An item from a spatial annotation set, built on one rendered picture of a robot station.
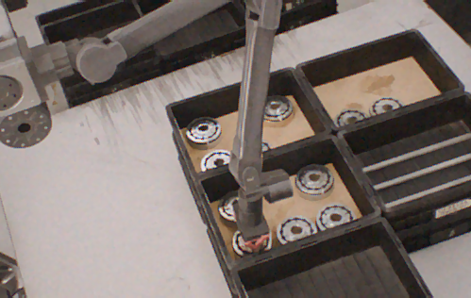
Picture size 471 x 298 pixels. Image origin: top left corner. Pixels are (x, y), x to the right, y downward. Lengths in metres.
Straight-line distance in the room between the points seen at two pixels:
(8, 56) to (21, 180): 0.93
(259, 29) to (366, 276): 0.67
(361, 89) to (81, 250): 0.95
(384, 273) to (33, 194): 1.09
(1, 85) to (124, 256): 0.78
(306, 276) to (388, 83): 0.72
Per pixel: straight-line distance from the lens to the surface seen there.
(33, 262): 2.26
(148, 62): 3.06
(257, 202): 1.77
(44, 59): 1.58
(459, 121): 2.27
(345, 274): 1.92
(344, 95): 2.32
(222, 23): 3.35
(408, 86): 2.36
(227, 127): 2.25
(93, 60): 1.57
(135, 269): 2.15
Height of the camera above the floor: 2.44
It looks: 47 degrees down
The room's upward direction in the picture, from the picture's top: 9 degrees counter-clockwise
